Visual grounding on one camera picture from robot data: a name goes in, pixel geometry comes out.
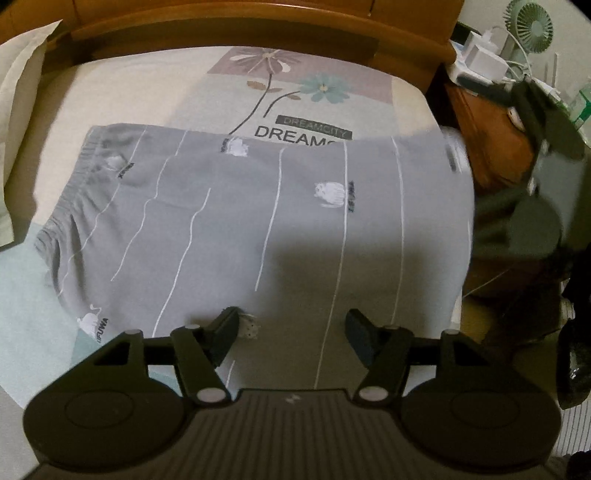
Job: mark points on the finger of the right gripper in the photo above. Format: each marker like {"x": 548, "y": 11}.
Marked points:
{"x": 498, "y": 201}
{"x": 494, "y": 92}

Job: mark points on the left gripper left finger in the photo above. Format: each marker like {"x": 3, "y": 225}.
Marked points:
{"x": 199, "y": 351}

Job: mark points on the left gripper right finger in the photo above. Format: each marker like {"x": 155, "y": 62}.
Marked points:
{"x": 386, "y": 354}

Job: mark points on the grey patterned pyjama trousers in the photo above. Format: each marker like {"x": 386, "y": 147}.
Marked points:
{"x": 159, "y": 228}

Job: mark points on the green glass bottle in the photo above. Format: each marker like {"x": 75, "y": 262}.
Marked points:
{"x": 577, "y": 99}

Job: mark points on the white charger block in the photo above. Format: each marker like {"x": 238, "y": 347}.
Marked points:
{"x": 478, "y": 58}

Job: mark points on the green desk fan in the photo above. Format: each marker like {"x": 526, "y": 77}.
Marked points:
{"x": 530, "y": 28}

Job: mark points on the wooden headboard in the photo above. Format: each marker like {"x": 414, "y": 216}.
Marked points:
{"x": 409, "y": 38}

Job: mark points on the checked patchwork bed sheet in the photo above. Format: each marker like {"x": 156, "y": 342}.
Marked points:
{"x": 270, "y": 95}

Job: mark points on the checked pastel pillow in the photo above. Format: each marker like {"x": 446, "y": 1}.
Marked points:
{"x": 22, "y": 59}

